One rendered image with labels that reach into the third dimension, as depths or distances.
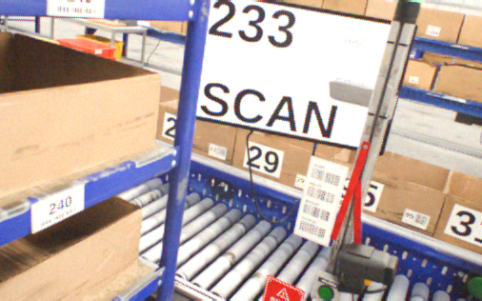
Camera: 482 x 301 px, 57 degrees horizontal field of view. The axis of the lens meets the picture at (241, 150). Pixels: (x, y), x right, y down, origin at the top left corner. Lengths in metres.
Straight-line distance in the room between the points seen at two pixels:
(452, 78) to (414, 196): 4.28
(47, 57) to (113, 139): 0.24
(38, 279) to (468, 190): 1.60
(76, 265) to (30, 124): 0.21
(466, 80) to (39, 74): 5.35
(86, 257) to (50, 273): 0.06
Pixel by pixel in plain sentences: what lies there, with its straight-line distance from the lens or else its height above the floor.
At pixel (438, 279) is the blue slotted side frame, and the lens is 1.67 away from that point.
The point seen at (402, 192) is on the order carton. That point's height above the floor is 1.01.
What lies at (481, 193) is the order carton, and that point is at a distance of 1.88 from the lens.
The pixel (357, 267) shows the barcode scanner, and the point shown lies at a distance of 0.97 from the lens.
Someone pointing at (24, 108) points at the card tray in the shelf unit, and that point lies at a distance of 0.45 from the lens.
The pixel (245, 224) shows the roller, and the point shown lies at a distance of 1.67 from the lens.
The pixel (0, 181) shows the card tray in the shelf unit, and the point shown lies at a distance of 0.47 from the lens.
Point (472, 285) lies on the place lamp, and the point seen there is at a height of 0.81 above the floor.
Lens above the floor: 1.56
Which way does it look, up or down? 20 degrees down
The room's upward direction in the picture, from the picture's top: 10 degrees clockwise
